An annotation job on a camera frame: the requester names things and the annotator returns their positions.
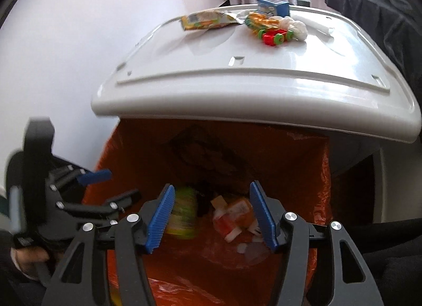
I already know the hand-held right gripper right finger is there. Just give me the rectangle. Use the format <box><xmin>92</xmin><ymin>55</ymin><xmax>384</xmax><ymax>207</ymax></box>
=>
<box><xmin>250</xmin><ymin>181</ymin><xmax>385</xmax><ymax>306</ymax></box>

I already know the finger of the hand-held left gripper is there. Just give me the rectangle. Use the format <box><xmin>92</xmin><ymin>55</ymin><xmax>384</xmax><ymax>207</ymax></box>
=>
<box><xmin>56</xmin><ymin>189</ymin><xmax>141</xmax><ymax>225</ymax></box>
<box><xmin>49</xmin><ymin>168</ymin><xmax>113</xmax><ymax>194</ymax></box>

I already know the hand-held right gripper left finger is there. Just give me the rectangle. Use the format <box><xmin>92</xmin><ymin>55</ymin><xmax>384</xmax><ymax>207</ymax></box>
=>
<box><xmin>41</xmin><ymin>184</ymin><xmax>176</xmax><ymax>306</ymax></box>

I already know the green snack wrapper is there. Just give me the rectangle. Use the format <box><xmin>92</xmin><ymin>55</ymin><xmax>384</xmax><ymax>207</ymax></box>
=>
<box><xmin>165</xmin><ymin>186</ymin><xmax>200</xmax><ymax>239</ymax></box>

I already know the orange plastic wrapper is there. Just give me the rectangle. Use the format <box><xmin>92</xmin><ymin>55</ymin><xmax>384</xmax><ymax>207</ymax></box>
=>
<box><xmin>227</xmin><ymin>197</ymin><xmax>256</xmax><ymax>224</ymax></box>

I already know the red white paper packet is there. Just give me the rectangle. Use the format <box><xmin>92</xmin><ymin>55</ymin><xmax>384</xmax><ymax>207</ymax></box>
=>
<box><xmin>213</xmin><ymin>214</ymin><xmax>248</xmax><ymax>244</ymax></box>

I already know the orange trash bag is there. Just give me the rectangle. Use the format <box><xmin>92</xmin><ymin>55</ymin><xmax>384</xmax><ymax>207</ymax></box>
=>
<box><xmin>81</xmin><ymin>118</ymin><xmax>332</xmax><ymax>306</ymax></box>

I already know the person's left hand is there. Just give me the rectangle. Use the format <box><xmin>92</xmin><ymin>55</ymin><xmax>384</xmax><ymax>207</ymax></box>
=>
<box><xmin>10</xmin><ymin>247</ymin><xmax>53</xmax><ymax>277</ymax></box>

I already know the white paper scrap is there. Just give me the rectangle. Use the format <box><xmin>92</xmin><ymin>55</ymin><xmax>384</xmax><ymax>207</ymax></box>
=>
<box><xmin>237</xmin><ymin>243</ymin><xmax>271</xmax><ymax>262</ymax></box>

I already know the white plastic storage box lid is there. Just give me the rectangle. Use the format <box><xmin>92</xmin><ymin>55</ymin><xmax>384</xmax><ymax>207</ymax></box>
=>
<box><xmin>90</xmin><ymin>4</ymin><xmax>422</xmax><ymax>144</ymax></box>

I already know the person's dark clothing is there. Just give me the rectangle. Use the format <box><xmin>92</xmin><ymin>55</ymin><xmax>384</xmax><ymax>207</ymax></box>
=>
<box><xmin>359</xmin><ymin>218</ymin><xmax>422</xmax><ymax>306</ymax></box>

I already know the red green toy car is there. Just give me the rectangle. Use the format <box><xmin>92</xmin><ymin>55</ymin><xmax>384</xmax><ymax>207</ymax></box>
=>
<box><xmin>257</xmin><ymin>28</ymin><xmax>295</xmax><ymax>47</ymax></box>

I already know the orange green striped wrapper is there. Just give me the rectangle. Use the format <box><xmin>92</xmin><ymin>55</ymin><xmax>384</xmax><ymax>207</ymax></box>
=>
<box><xmin>244</xmin><ymin>12</ymin><xmax>284</xmax><ymax>31</ymax></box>

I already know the small blue carton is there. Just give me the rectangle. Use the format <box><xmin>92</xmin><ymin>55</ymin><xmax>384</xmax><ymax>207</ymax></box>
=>
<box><xmin>256</xmin><ymin>0</ymin><xmax>291</xmax><ymax>18</ymax></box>

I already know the dark blanket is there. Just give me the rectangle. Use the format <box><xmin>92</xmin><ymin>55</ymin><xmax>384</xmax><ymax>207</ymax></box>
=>
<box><xmin>303</xmin><ymin>0</ymin><xmax>422</xmax><ymax>92</ymax></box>

